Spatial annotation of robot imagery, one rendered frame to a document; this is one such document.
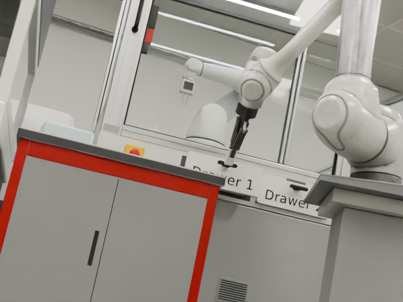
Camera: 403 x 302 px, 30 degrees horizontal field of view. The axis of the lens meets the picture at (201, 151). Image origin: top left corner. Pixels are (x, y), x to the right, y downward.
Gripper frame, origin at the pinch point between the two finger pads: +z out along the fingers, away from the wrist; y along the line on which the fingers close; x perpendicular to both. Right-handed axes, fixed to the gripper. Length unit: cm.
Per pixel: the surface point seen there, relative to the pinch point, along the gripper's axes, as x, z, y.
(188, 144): 13.4, 6.1, 16.9
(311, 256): -43, 32, -1
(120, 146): 38.3, 12.1, 13.0
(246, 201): -13.2, 19.4, 7.9
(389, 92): -218, 56, 400
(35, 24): 81, -13, 55
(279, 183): -24.4, 10.7, 11.8
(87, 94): 49, 106, 328
